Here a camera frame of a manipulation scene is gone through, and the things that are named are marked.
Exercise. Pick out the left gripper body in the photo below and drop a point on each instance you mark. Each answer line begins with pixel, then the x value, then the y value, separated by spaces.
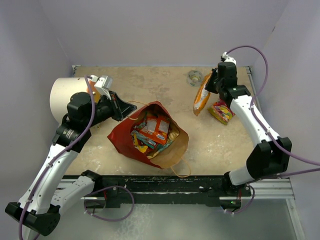
pixel 104 110

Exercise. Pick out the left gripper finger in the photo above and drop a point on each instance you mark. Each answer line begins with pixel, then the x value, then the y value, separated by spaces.
pixel 124 110
pixel 121 103

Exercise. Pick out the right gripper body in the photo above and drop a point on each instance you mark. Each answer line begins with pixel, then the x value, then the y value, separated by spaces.
pixel 214 84

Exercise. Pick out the orange kettle chips bag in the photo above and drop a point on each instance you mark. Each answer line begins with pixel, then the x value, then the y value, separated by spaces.
pixel 202 96

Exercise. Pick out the red paper bag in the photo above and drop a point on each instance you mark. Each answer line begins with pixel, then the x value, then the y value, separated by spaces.
pixel 167 156

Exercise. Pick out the colourful candy bag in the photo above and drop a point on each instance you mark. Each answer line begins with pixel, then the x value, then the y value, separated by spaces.
pixel 221 111

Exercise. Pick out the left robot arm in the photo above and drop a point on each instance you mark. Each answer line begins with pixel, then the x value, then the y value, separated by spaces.
pixel 40 209

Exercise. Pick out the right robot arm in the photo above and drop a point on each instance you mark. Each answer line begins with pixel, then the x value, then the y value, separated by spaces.
pixel 268 156

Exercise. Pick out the clear tape roll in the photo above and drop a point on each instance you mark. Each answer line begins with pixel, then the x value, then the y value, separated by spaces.
pixel 194 78

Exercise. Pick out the teal snack pack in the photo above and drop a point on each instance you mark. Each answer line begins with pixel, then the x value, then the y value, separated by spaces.
pixel 146 140

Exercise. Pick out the white cylinder with orange end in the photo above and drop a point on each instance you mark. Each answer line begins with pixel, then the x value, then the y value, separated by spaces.
pixel 61 92

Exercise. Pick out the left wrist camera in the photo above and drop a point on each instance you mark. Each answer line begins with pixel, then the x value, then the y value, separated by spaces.
pixel 101 85

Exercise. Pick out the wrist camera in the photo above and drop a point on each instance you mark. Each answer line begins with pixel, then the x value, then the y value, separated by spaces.
pixel 101 85
pixel 225 57

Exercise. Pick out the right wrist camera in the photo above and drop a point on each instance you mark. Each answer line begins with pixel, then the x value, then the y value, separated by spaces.
pixel 225 57

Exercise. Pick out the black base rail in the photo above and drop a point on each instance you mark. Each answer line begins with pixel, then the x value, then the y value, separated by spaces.
pixel 208 190

